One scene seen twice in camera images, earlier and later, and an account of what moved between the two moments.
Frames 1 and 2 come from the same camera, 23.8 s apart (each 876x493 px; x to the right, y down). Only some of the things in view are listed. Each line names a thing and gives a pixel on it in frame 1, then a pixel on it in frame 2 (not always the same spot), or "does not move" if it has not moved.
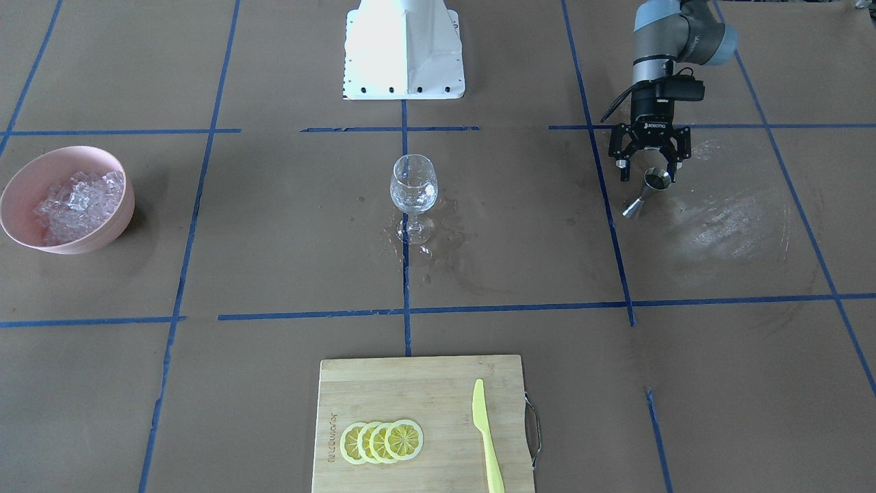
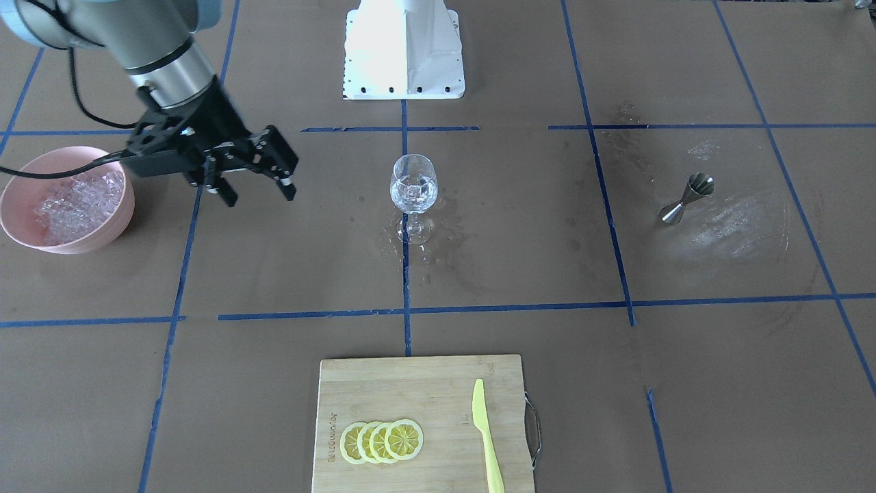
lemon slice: [404, 439] does not move
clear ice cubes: [76, 206] does not move
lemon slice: [363, 441] does not move
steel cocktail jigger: [655, 178] -> [700, 185]
